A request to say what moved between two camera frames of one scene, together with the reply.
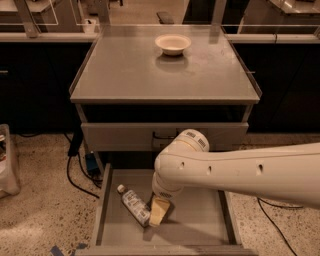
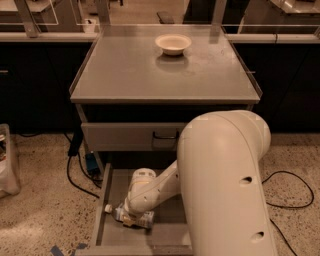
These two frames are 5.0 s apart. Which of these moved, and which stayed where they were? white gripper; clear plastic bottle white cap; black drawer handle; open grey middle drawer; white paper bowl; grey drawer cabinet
Moved: white gripper; clear plastic bottle white cap
Stayed: grey drawer cabinet; white paper bowl; black drawer handle; open grey middle drawer
